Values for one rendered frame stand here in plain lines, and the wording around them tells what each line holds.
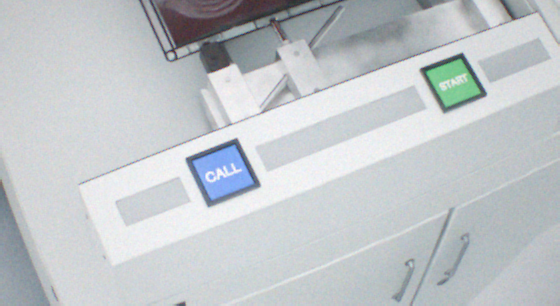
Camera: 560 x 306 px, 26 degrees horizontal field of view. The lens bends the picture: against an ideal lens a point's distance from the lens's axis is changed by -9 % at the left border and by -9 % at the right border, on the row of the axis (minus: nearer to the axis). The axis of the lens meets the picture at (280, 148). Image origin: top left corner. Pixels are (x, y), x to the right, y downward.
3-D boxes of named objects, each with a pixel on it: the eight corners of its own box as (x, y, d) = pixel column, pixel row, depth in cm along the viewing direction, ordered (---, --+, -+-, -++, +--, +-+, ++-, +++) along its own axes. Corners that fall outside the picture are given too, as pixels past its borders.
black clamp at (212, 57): (198, 57, 140) (199, 44, 137) (217, 50, 140) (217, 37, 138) (211, 82, 138) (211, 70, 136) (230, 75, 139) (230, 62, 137)
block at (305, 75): (274, 62, 140) (276, 47, 138) (302, 51, 141) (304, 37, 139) (306, 121, 137) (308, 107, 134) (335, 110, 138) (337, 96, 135)
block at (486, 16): (459, -3, 146) (463, -16, 143) (482, -10, 147) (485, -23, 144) (492, 50, 143) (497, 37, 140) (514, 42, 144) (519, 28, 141)
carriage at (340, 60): (200, 103, 141) (200, 89, 138) (478, 3, 150) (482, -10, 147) (229, 163, 138) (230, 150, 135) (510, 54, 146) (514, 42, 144)
